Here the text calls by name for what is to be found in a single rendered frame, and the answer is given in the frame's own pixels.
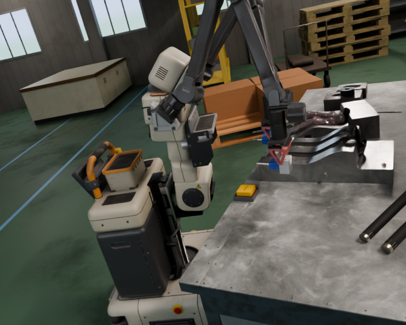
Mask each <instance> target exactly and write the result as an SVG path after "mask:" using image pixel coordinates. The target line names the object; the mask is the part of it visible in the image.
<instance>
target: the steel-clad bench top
mask: <svg viewBox="0 0 406 325"><path fill-rule="evenodd" d="M337 88H338V87H333V88H320V89H312V90H307V91H306V92H305V94H304V95H303V97H302V98H301V100H300V101H299V102H304V103H305V107H306V111H321V112H324V98H325V96H326V94H327V93H329V92H336V90H337ZM363 100H366V101H367V102H368V103H369V104H370V105H371V106H372V108H373V109H374V110H375V111H376V112H392V113H378V114H379V115H380V137H378V138H373V139H366V140H367V141H394V178H393V184H369V183H338V182H277V181H261V178H260V171H259V167H258V165H256V166H255V168H254V170H253V171H252V172H251V174H250V176H249V177H248V178H247V180H246V181H245V183H244V184H245V185H255V187H259V193H258V195H257V197H256V198H255V200H254V202H246V201H235V200H234V199H233V201H232V202H231V204H230V205H229V207H228V208H227V210H226V211H225V213H224V214H223V216H222V217H221V218H220V220H219V221H218V223H217V225H216V226H215V227H214V229H213V231H212V232H211V233H210V235H209V237H208V238H207V239H206V241H205V243H204V244H203V245H202V247H201V249H200V250H199V251H198V253H197V254H196V255H195V257H194V259H193V260H192V261H191V263H190V265H189V266H188V268H187V269H186V271H185V272H184V274H183V275H182V276H181V278H180V280H179V281H178V283H182V284H189V285H193V286H200V287H205V288H211V289H216V290H222V291H230V292H233V293H241V294H245V295H252V296H256V297H263V298H267V299H274V300H281V301H286V302H292V303H297V304H303V305H308V306H314V307H319V308H326V309H330V310H337V311H344V312H348V313H355V314H359V315H366V316H370V317H378V318H381V319H389V320H395V321H400V322H406V238H405V239H404V240H403V241H402V242H401V243H400V244H399V245H398V246H397V247H396V248H395V249H394V250H393V251H392V252H391V253H385V252H384V251H383V250H382V247H381V245H382V244H383V243H384V242H385V241H386V240H387V239H388V238H389V237H390V236H391V235H392V234H393V233H394V232H395V231H396V230H397V229H398V228H399V227H400V226H401V225H402V224H403V223H405V222H406V205H405V206H404V207H403V208H402V209H401V210H400V211H399V212H398V213H397V214H396V215H395V216H394V217H393V218H392V219H391V220H390V221H389V222H388V223H387V224H386V225H385V226H384V227H383V228H382V229H381V230H380V231H379V232H378V233H377V234H376V235H375V236H374V237H373V238H372V239H371V240H370V241H369V242H363V241H362V240H361V239H360V237H359V235H360V234H361V233H362V232H363V231H364V230H365V229H366V228H367V227H368V226H369V225H370V224H371V223H372V222H373V221H375V220H376V219H377V218H378V217H379V216H380V215H381V214H382V213H383V212H384V211H385V210H386V209H387V208H388V207H389V206H390V205H391V204H392V203H393V202H394V201H395V200H396V199H397V198H398V197H399V196H400V195H401V194H402V193H404V192H405V191H406V81H395V82H388V83H374V84H367V97H365V98H363ZM397 111H401V112H397Z"/></svg>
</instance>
